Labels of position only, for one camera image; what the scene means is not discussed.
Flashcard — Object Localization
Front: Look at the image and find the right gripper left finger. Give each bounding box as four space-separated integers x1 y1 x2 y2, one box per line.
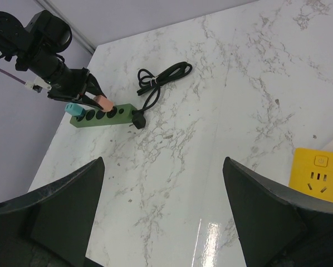
0 157 105 266

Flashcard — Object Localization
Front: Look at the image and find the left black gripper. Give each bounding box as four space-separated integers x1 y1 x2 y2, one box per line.
47 68 106 109

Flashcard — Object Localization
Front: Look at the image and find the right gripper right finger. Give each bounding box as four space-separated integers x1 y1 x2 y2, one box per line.
223 157 333 266

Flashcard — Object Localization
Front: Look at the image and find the pink cube block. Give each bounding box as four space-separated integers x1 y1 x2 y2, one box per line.
94 95 114 112

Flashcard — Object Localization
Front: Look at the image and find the teal plug adapter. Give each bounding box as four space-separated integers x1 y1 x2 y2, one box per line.
65 103 86 117

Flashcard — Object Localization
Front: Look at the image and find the yellow cube socket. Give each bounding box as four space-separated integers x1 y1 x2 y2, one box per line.
288 148 333 202

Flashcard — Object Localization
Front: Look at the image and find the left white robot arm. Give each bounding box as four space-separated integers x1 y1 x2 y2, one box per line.
0 10 113 112

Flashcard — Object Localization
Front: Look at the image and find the green power strip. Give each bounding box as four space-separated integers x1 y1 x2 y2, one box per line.
70 103 136 128

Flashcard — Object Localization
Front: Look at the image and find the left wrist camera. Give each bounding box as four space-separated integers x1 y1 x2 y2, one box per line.
25 76 52 93

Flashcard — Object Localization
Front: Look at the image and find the black coiled cable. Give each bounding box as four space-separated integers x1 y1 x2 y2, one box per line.
130 61 194 130

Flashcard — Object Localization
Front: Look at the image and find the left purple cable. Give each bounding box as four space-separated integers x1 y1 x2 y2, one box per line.
0 64 27 86

